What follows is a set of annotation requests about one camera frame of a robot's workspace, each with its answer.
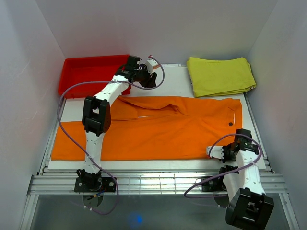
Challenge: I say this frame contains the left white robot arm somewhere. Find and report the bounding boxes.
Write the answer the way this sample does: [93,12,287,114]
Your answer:
[77,56,161,192]

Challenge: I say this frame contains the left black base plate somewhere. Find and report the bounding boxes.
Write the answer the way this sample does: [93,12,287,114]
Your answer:
[74,177,116,193]

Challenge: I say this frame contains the red plastic tray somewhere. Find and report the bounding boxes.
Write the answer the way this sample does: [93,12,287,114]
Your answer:
[58,54,129,99]

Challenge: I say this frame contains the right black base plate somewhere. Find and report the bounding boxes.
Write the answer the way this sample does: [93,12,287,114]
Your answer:
[201,177,226,192]

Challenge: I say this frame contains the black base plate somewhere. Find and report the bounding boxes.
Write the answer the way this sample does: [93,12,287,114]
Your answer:
[201,177,226,192]
[74,177,116,193]

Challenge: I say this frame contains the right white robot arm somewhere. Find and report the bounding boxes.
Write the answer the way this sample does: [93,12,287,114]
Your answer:
[216,129,274,230]

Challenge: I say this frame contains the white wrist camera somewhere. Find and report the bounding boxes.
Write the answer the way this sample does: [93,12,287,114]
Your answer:
[206,146,224,160]
[145,59,159,73]

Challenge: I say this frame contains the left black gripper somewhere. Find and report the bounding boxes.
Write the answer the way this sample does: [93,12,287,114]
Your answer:
[134,64,157,91]

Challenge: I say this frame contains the folded yellow trousers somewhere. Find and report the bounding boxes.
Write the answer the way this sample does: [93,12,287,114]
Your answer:
[187,57,256,97]

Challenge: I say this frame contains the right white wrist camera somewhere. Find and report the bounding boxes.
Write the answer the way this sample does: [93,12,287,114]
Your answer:
[206,146,224,160]

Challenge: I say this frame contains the orange trousers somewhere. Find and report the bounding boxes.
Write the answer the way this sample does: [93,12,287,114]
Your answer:
[50,95,243,162]

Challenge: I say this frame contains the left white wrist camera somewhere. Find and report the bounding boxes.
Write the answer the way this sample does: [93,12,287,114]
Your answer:
[145,59,159,73]

